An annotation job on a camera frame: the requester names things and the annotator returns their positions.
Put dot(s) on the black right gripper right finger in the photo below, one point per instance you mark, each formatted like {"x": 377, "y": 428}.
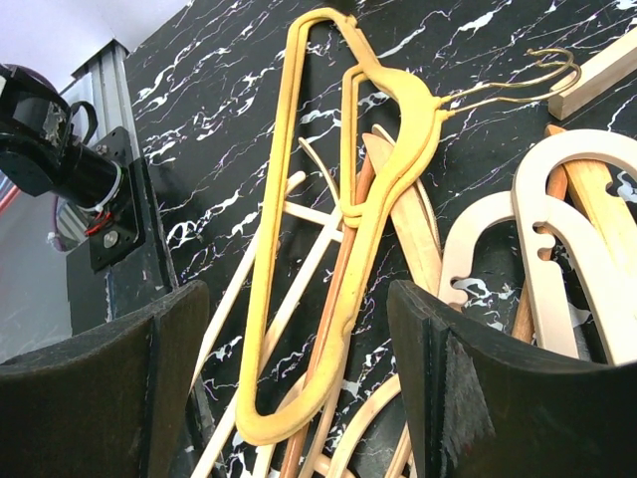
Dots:
{"x": 482, "y": 404}

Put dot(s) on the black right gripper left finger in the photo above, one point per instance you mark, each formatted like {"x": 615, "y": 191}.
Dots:
{"x": 109, "y": 402}

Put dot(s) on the beige hanger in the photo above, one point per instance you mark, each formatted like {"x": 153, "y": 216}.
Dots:
{"x": 458, "y": 255}
{"x": 543, "y": 219}

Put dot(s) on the cream thin plastic hanger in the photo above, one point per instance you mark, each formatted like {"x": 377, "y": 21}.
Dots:
{"x": 233, "y": 202}

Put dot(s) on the light wooden clothes rack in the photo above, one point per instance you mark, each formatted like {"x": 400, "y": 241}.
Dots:
{"x": 598, "y": 74}

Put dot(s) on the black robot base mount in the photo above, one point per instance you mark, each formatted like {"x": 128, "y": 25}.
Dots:
{"x": 86, "y": 152}

